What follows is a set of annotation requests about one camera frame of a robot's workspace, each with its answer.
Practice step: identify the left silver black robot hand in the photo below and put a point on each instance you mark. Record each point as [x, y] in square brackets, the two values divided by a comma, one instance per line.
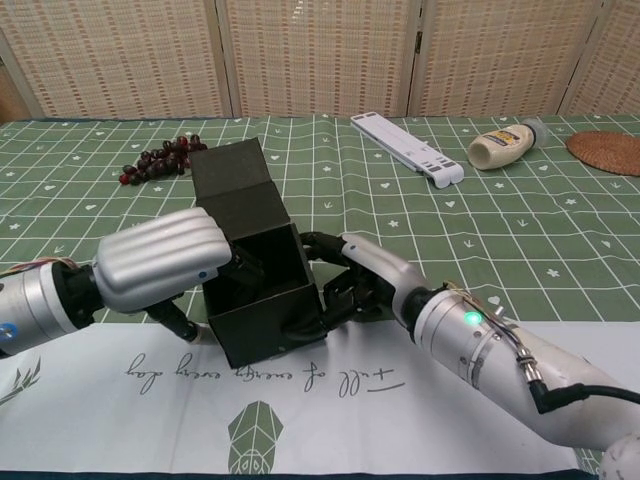
[160, 255]

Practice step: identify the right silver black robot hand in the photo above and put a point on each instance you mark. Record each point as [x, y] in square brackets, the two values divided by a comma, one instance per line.
[380, 280]

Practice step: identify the black cardboard folding box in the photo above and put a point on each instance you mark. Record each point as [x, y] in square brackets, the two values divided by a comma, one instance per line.
[265, 325]

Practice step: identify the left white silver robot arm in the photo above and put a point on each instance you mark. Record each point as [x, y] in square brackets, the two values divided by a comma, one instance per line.
[35, 310]

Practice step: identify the bunch of dark red grapes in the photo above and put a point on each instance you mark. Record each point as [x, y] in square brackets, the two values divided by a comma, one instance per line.
[160, 162]

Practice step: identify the white folding laptop stand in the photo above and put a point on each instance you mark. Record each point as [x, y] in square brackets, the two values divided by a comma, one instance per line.
[400, 145]

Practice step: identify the green checked tablecloth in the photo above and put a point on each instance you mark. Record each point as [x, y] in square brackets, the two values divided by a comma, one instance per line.
[100, 425]

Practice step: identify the cream mayonnaise squeeze bottle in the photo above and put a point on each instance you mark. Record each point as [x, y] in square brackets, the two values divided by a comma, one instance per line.
[500, 145]

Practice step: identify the woven bamboo folding screen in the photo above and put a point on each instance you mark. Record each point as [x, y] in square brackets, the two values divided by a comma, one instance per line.
[320, 50]

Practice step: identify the round woven rattan coaster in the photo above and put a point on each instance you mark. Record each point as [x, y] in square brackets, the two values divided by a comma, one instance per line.
[610, 152]

